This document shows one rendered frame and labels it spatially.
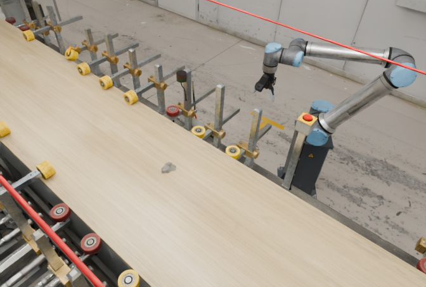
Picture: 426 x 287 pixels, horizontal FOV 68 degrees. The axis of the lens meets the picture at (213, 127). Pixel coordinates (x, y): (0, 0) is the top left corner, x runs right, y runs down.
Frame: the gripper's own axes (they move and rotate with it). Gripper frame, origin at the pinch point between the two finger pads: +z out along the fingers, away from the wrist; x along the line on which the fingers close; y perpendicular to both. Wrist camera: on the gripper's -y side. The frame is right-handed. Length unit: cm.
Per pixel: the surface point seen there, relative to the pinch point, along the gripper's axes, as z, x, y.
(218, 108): -8.7, 9.3, -35.8
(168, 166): 2, 7, -80
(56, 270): 7, 7, -145
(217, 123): 3.4, 9.1, -35.9
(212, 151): 4, -3, -56
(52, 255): -4, 7, -143
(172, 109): 3, 39, -44
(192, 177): 4, -6, -76
